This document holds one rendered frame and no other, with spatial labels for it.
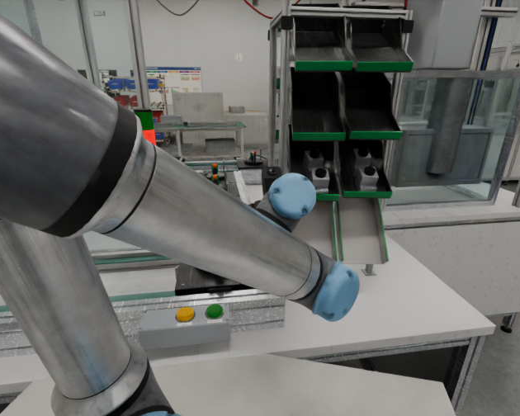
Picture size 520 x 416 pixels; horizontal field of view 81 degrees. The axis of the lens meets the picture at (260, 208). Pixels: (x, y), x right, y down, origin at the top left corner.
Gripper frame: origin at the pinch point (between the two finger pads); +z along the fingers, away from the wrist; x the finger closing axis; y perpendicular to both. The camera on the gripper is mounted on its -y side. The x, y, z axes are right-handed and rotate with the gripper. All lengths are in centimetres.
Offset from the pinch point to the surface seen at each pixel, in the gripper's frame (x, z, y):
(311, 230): 16.0, 8.1, 4.4
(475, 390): 122, 75, 83
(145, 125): -32.3, 3.4, -25.1
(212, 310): -13.3, -3.9, 24.6
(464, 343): 58, 2, 37
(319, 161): 15.9, -1.7, -14.3
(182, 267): -22.4, 14.4, 14.8
